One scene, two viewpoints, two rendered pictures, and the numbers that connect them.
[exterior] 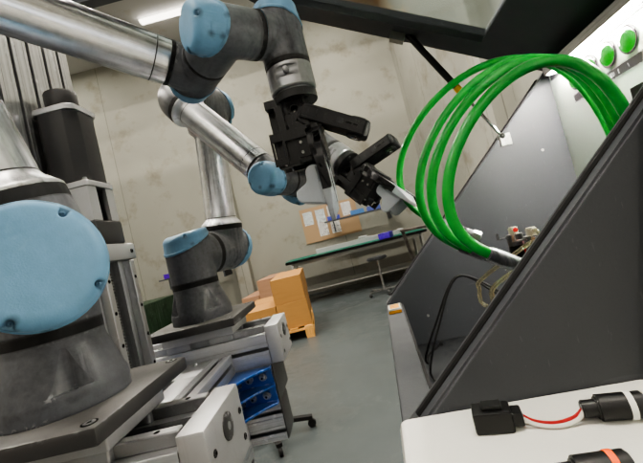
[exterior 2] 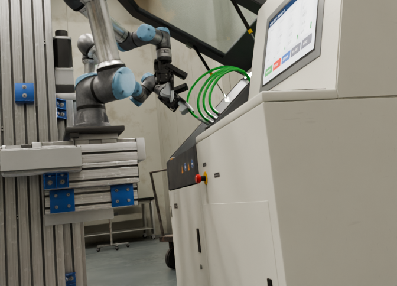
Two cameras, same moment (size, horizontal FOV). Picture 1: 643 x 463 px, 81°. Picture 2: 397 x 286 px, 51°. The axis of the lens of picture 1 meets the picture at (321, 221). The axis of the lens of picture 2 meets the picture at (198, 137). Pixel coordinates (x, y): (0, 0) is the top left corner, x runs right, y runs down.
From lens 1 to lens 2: 1.43 m
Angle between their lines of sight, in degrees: 24
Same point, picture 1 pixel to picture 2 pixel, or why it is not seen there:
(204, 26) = (149, 33)
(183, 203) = not seen: outside the picture
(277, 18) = (165, 35)
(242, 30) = (157, 36)
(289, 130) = (163, 70)
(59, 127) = (65, 45)
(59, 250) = (130, 80)
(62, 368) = (103, 116)
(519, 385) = not seen: hidden behind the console
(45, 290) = (127, 87)
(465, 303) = not seen: hidden behind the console
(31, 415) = (98, 123)
